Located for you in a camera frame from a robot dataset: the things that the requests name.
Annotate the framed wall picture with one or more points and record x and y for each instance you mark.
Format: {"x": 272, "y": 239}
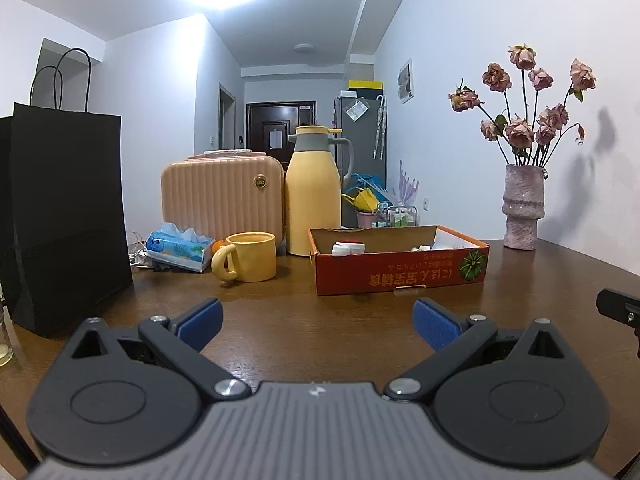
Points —
{"x": 405, "y": 81}

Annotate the blue tissue pack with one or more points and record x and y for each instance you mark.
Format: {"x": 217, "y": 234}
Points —
{"x": 175, "y": 252}

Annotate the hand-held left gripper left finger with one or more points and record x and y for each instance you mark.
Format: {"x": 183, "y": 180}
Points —
{"x": 200, "y": 322}

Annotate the dark brown entrance door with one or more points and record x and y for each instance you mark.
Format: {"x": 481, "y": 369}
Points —
{"x": 260, "y": 130}

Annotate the purple flower wall sticker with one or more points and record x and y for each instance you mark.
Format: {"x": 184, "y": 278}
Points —
{"x": 406, "y": 185}

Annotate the white folded umbrella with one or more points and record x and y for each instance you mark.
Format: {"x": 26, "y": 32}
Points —
{"x": 381, "y": 125}

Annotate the pink stone vase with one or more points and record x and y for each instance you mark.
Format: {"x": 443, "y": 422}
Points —
{"x": 522, "y": 210}

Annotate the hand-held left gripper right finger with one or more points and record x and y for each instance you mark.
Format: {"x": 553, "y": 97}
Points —
{"x": 435, "y": 325}

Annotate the yellow mug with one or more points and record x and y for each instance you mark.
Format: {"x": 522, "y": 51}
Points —
{"x": 252, "y": 260}

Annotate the grey side door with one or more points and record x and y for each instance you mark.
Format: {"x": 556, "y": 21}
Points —
{"x": 226, "y": 120}

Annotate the grey refrigerator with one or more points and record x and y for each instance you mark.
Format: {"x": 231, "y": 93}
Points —
{"x": 362, "y": 145}

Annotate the bunch of dried roses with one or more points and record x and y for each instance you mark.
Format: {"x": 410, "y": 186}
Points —
{"x": 520, "y": 132}

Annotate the pink ribbed suitcase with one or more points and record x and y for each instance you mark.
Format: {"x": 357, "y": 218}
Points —
{"x": 215, "y": 200}

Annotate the yellow thermos jug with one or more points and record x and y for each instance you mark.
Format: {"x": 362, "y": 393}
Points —
{"x": 312, "y": 200}

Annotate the blue plastic bag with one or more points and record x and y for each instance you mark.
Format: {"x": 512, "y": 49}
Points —
{"x": 372, "y": 182}

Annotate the round ceiling lamp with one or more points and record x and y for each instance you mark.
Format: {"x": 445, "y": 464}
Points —
{"x": 304, "y": 48}

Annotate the white green bottle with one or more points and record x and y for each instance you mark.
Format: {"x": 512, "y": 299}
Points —
{"x": 398, "y": 219}
{"x": 409, "y": 219}

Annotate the clear plastic bag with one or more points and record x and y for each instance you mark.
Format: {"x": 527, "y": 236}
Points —
{"x": 356, "y": 110}

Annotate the yellow black box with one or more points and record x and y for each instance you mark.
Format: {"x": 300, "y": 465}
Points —
{"x": 365, "y": 86}

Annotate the yellow plastic object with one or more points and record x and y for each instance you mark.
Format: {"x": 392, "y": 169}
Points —
{"x": 365, "y": 200}

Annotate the orange cardboard box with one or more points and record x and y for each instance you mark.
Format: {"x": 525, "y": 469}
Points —
{"x": 400, "y": 272}

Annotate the pink bucket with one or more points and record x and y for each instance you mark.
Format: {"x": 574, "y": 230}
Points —
{"x": 366, "y": 220}

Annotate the small orange round object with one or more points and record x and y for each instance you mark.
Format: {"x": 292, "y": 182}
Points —
{"x": 218, "y": 247}

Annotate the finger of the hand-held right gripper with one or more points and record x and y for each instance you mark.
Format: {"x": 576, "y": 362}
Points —
{"x": 617, "y": 305}

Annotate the white paper notice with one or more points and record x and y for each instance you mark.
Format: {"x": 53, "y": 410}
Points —
{"x": 275, "y": 140}

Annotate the black paper bag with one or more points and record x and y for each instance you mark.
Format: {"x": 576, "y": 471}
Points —
{"x": 65, "y": 210}

